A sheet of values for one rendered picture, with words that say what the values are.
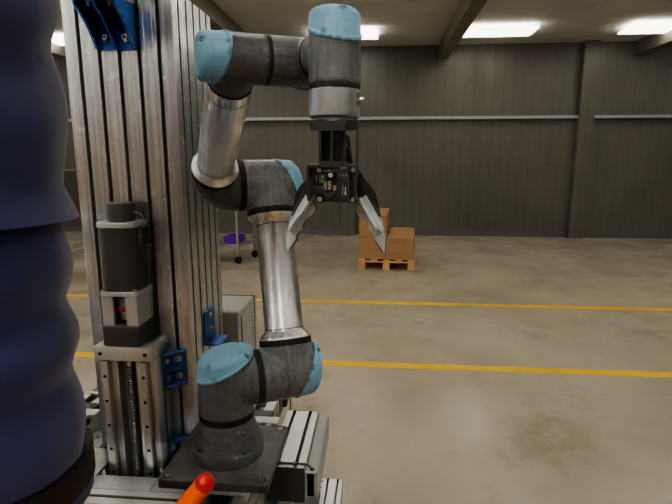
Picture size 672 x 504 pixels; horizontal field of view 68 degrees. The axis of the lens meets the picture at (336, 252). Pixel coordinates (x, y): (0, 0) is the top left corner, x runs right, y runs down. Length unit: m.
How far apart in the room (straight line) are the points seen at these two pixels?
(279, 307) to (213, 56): 0.54
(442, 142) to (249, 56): 10.32
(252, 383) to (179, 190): 0.46
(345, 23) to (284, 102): 10.49
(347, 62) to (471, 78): 10.53
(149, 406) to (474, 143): 10.31
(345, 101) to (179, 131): 0.55
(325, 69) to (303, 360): 0.62
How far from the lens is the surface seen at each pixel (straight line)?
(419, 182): 11.01
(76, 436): 0.69
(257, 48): 0.80
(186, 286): 1.22
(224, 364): 1.04
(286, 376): 1.08
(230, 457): 1.12
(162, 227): 1.21
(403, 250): 7.55
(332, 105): 0.72
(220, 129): 0.91
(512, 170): 11.33
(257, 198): 1.11
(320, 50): 0.74
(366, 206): 0.76
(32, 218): 0.58
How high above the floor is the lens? 1.67
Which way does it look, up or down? 11 degrees down
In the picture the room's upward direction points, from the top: straight up
